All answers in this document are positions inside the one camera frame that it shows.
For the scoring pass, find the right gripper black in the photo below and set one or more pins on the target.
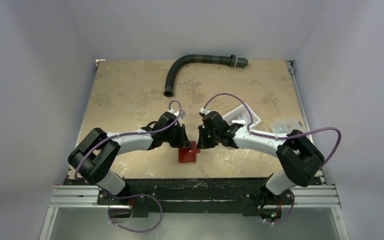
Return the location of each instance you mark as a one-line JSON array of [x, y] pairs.
[[203, 137]]

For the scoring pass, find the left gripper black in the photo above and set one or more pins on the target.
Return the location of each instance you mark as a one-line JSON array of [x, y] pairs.
[[183, 141]]

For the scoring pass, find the red card holder wallet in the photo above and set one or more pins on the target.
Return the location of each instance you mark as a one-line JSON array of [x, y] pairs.
[[188, 155]]

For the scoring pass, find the white plastic card box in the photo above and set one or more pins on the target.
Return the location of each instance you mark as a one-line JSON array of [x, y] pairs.
[[242, 115]]

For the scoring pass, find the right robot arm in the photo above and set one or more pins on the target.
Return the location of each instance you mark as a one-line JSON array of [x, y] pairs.
[[298, 156]]

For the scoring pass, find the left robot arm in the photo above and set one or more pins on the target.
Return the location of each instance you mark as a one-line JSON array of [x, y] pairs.
[[96, 153]]

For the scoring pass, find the clear plastic screw box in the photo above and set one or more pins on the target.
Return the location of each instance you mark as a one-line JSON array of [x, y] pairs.
[[286, 126]]

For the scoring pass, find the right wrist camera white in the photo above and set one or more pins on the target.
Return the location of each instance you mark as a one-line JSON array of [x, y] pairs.
[[203, 112]]

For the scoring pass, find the black front table rail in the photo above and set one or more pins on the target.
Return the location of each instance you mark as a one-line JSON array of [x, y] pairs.
[[244, 195]]

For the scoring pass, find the aluminium frame rail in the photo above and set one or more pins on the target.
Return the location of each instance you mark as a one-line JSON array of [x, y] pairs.
[[128, 94]]

